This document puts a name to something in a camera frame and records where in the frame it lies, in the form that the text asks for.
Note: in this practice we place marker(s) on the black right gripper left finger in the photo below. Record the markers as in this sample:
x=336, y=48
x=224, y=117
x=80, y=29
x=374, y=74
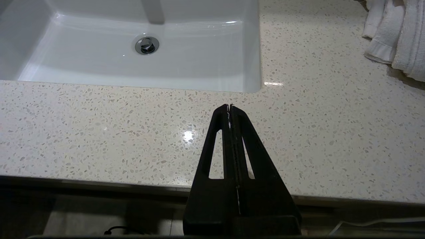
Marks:
x=212, y=205

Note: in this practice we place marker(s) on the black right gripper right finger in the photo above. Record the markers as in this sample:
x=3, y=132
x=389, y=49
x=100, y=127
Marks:
x=265, y=205

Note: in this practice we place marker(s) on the chrome sink drain stopper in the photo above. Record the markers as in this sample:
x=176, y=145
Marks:
x=146, y=45

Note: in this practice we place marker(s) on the white sink basin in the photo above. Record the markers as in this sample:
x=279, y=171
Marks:
x=99, y=63

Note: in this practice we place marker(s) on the white towel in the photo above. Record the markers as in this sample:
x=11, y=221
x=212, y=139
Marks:
x=398, y=33

